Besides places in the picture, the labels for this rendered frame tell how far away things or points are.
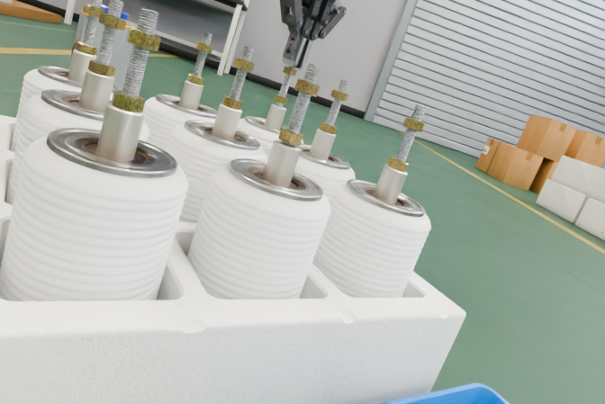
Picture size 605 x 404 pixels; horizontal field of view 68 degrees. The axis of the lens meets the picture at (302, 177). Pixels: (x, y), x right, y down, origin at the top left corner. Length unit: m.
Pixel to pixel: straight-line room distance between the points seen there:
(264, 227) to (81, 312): 0.12
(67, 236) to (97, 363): 0.07
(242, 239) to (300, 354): 0.09
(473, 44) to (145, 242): 5.68
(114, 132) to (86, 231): 0.06
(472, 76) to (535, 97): 0.85
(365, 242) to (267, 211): 0.11
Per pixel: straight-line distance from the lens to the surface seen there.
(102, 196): 0.26
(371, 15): 5.63
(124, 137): 0.29
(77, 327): 0.27
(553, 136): 4.14
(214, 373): 0.31
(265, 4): 5.54
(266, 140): 0.56
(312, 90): 0.33
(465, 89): 5.86
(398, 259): 0.39
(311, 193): 0.33
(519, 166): 4.06
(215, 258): 0.33
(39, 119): 0.38
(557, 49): 6.35
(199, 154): 0.41
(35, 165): 0.28
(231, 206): 0.31
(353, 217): 0.38
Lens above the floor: 0.34
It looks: 13 degrees down
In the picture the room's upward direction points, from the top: 19 degrees clockwise
